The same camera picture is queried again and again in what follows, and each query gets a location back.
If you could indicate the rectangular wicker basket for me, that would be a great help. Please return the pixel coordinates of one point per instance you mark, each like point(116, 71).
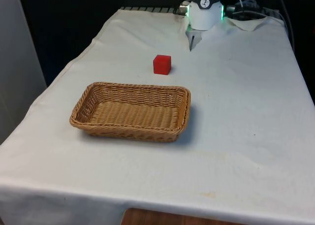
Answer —
point(130, 111)

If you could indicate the red cube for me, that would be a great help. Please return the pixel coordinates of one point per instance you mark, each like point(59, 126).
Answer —
point(162, 64)

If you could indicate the pale grey locker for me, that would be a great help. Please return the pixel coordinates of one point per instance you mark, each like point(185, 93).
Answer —
point(17, 60)

